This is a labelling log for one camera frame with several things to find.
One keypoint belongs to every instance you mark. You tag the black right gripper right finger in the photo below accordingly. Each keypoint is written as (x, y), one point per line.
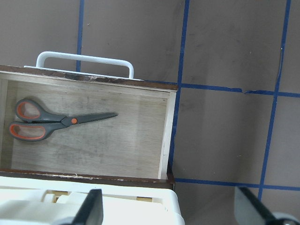
(249, 210)

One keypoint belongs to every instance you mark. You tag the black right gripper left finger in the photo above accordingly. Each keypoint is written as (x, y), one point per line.
(90, 211)

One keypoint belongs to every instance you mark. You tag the brown wooden drawer cabinet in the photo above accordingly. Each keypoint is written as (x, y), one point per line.
(131, 149)

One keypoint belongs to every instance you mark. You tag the orange grey handled scissors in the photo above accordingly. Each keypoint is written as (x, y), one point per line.
(38, 124)

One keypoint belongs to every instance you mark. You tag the white drawer handle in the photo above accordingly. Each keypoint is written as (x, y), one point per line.
(89, 65)

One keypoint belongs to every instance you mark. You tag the white foam tray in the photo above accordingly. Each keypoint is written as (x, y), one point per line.
(25, 201)

